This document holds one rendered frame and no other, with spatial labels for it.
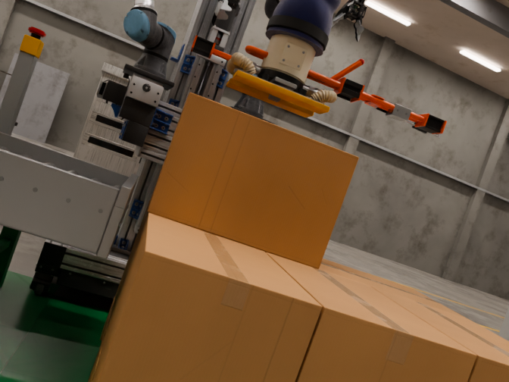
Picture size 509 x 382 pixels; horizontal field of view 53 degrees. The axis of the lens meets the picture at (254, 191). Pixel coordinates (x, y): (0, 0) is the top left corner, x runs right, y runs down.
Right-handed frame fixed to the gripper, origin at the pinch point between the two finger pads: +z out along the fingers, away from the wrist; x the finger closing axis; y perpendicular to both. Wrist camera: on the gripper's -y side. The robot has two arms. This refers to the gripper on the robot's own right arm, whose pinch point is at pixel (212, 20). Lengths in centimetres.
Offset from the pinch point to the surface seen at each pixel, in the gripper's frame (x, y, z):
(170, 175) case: -46, 4, 62
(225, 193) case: -46, 22, 62
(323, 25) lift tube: -35, 36, -4
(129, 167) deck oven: 718, -52, 105
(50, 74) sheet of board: 988, -293, -16
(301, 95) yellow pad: -40, 36, 22
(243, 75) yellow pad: -40.5, 15.4, 23.3
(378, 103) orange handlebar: -29, 67, 12
